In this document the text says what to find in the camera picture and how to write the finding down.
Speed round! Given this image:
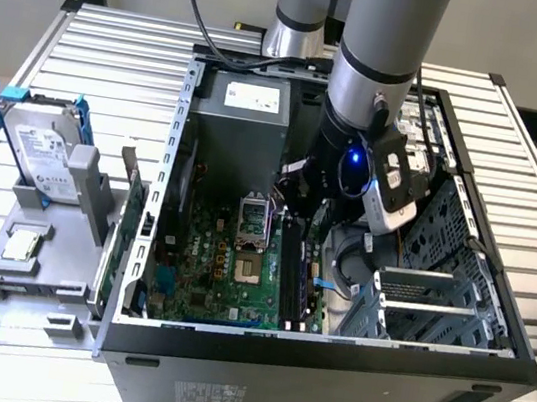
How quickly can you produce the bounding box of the silver CPU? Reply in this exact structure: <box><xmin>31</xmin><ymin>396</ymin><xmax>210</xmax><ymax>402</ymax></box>
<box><xmin>0</xmin><ymin>224</ymin><xmax>50</xmax><ymax>266</ymax></box>

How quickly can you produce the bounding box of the wire locking lever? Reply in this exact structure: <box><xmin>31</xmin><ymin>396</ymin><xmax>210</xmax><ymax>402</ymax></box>
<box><xmin>263</xmin><ymin>199</ymin><xmax>279</xmax><ymax>254</ymax></box>

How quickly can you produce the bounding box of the hard disk in blue carrier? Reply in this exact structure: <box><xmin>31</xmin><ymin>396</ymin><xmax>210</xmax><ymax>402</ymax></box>
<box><xmin>0</xmin><ymin>79</ymin><xmax>102</xmax><ymax>210</ymax></box>

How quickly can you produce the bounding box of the green graphics card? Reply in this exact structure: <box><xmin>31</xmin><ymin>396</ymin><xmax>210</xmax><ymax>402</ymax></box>
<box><xmin>90</xmin><ymin>144</ymin><xmax>157</xmax><ymax>324</ymax></box>

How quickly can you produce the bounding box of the grey Dell power supply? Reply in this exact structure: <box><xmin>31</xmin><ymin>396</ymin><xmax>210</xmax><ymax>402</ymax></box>
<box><xmin>182</xmin><ymin>67</ymin><xmax>298</xmax><ymax>205</ymax></box>

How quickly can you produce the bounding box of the grey metal disk bay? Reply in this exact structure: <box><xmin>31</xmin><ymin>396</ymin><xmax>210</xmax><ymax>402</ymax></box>
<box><xmin>332</xmin><ymin>256</ymin><xmax>516</xmax><ymax>363</ymax></box>

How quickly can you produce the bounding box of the black cable bundle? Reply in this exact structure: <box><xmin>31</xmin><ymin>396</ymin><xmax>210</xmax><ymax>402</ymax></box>
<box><xmin>323</xmin><ymin>223</ymin><xmax>382</xmax><ymax>304</ymax></box>

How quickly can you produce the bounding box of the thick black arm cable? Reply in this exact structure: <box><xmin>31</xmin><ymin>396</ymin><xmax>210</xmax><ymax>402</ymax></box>
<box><xmin>169</xmin><ymin>0</ymin><xmax>346</xmax><ymax>84</ymax></box>

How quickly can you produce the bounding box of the black and grey PC case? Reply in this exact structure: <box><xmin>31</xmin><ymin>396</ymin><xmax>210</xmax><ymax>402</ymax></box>
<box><xmin>84</xmin><ymin>32</ymin><xmax>537</xmax><ymax>402</ymax></box>

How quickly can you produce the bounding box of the green RAM stick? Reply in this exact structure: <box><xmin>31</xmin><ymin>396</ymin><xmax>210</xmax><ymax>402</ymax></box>
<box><xmin>290</xmin><ymin>226</ymin><xmax>321</xmax><ymax>322</ymax></box>

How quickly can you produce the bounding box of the black RAM slot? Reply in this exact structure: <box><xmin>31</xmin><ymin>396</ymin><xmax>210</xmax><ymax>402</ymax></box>
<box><xmin>267</xmin><ymin>217</ymin><xmax>303</xmax><ymax>327</ymax></box>
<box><xmin>282</xmin><ymin>225</ymin><xmax>315</xmax><ymax>330</ymax></box>
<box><xmin>275</xmin><ymin>218</ymin><xmax>310</xmax><ymax>328</ymax></box>

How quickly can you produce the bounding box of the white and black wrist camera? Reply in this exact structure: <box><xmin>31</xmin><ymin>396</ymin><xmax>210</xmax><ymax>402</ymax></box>
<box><xmin>355</xmin><ymin>123</ymin><xmax>437</xmax><ymax>241</ymax></box>

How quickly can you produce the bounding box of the CPU socket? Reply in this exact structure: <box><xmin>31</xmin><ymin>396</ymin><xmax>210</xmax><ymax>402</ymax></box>
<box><xmin>230</xmin><ymin>250</ymin><xmax>270</xmax><ymax>288</ymax></box>

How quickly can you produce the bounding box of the blue expansion slot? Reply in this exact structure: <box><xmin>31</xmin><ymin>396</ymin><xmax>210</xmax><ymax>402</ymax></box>
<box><xmin>180</xmin><ymin>307</ymin><xmax>263</xmax><ymax>336</ymax></box>

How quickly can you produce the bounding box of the grey parts rack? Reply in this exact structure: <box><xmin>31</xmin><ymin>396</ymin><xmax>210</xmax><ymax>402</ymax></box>
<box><xmin>0</xmin><ymin>129</ymin><xmax>156</xmax><ymax>368</ymax></box>

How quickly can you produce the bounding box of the metal socket cover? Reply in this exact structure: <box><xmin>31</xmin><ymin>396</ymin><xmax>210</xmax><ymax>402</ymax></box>
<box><xmin>231</xmin><ymin>189</ymin><xmax>276</xmax><ymax>256</ymax></box>

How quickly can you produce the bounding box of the green Dell motherboard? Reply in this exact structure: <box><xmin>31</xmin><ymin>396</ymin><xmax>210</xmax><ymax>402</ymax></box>
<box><xmin>143</xmin><ymin>155</ymin><xmax>349</xmax><ymax>346</ymax></box>

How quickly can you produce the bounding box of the light blue SATA cable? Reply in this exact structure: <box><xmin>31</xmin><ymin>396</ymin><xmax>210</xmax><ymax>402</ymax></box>
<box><xmin>309</xmin><ymin>276</ymin><xmax>339</xmax><ymax>294</ymax></box>

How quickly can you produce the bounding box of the black case fan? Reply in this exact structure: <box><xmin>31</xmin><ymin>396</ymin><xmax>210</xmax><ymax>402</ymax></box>
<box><xmin>160</xmin><ymin>135</ymin><xmax>204</xmax><ymax>240</ymax></box>

